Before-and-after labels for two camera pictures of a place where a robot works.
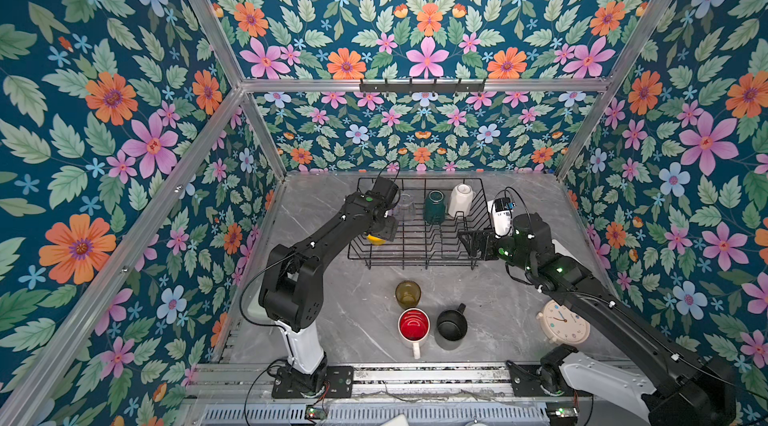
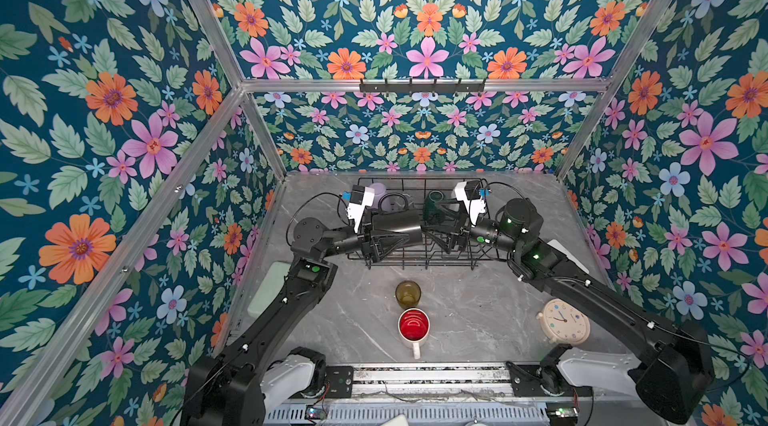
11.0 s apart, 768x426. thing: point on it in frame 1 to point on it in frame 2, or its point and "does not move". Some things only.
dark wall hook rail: x=422 y=87 does not move
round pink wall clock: x=563 y=326 does not move
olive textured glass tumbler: x=408 y=294 does not move
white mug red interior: x=414 y=326 does not move
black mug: x=452 y=324 to x=394 y=218
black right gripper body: x=491 y=248 to x=465 y=232
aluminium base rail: x=485 y=383 does not move
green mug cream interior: x=434 y=207 does not move
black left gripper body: x=388 y=227 to x=365 y=247
